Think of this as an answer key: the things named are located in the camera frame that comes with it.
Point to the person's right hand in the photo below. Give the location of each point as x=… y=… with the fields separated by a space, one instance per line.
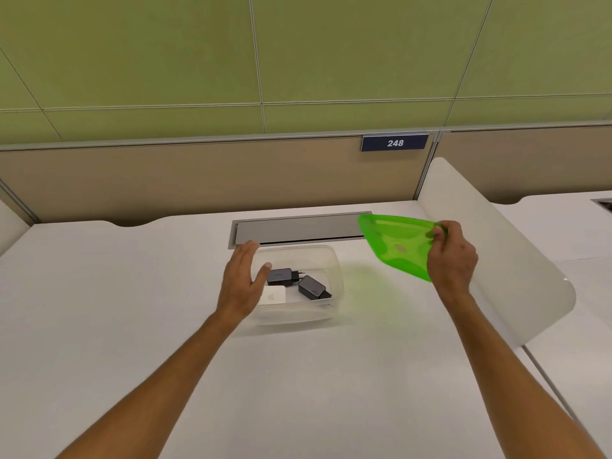
x=454 y=265

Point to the person's left hand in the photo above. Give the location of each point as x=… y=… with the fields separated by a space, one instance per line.
x=236 y=291

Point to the person's left thumb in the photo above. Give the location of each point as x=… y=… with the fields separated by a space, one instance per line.
x=261 y=276

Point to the person's right thumb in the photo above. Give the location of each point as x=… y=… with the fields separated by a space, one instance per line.
x=436 y=235

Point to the green plastic lid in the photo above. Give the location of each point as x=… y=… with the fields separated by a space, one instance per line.
x=394 y=246

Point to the clear plastic container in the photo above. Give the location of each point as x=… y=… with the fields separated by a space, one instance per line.
x=330 y=267

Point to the person's right forearm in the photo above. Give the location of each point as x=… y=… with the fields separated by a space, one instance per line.
x=507 y=377

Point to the person's left forearm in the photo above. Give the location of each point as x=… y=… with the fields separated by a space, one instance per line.
x=158 y=391

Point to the black charger with plug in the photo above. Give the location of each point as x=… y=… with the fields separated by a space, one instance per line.
x=280 y=276

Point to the white charger block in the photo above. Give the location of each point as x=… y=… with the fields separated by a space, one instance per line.
x=274 y=296

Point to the black charger block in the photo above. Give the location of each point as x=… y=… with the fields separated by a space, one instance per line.
x=313 y=287

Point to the white desk divider panel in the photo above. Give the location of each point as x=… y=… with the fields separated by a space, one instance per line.
x=497 y=253
x=10 y=224

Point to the blue number sign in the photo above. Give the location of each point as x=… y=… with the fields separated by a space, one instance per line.
x=394 y=143

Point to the beige desk partition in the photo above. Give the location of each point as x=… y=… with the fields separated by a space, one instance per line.
x=215 y=176

